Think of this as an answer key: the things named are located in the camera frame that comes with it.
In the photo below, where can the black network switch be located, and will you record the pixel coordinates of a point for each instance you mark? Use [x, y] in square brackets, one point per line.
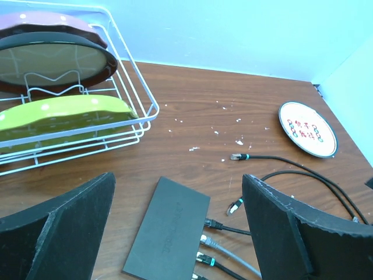
[168, 239]

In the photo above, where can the white wire dish rack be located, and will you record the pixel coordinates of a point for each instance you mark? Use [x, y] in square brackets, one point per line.
[127, 84]

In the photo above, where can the dark brown round plate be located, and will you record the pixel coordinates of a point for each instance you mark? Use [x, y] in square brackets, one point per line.
[52, 61]

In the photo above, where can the red dotted plate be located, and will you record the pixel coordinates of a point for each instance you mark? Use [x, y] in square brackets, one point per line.
[43, 21]

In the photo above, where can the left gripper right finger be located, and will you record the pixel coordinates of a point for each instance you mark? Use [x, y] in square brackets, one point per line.
[294, 240]

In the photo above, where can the white round printed plate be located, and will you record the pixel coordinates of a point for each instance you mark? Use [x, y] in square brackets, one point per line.
[308, 129]

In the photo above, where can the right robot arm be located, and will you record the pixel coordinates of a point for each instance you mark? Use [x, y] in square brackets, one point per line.
[369, 183]

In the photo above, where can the yellow green dotted plate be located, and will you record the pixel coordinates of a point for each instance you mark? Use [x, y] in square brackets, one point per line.
[63, 113]

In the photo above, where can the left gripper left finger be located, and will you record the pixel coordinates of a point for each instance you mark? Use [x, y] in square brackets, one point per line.
[58, 238]

